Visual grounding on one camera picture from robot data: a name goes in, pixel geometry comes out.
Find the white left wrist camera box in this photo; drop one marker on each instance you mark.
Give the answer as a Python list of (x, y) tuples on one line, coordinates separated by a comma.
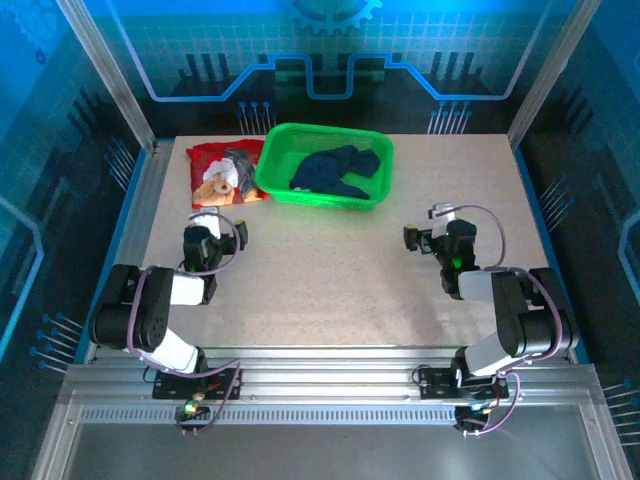
[(207, 225)]

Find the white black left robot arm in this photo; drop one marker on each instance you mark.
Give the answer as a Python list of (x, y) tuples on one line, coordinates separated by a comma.
[(150, 310)]

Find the small circuit board with LED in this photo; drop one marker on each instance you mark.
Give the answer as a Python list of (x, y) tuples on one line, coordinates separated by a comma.
[(192, 406), (482, 407)]

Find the green plastic basket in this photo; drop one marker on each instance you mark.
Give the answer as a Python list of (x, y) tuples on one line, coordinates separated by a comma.
[(280, 165)]

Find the aluminium frame post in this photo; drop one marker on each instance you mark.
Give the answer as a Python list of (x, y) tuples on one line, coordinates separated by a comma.
[(550, 75), (107, 75)]

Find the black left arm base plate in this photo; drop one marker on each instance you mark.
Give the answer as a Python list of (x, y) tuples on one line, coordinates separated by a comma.
[(170, 390)]

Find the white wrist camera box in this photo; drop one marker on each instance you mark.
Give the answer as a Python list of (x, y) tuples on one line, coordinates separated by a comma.
[(442, 214), (207, 225)]

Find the blue table edge strip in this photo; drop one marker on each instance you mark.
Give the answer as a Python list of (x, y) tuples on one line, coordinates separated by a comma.
[(549, 250), (112, 250)]

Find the aluminium side rail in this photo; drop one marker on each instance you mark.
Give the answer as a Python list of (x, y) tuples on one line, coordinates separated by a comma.
[(135, 240)]

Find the aluminium frame rail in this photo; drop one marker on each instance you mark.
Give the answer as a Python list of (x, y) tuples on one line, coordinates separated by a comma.
[(325, 370)]

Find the navy blue t-shirt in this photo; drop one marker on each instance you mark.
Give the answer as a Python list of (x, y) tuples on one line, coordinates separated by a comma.
[(325, 172)]

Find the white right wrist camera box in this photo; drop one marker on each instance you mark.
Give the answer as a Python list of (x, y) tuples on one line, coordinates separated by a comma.
[(442, 214)]

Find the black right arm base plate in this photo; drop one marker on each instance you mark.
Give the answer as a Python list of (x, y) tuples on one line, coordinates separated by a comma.
[(435, 387)]

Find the red t-shirt with bear print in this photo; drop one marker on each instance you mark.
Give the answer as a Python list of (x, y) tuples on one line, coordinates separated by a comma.
[(210, 155)]

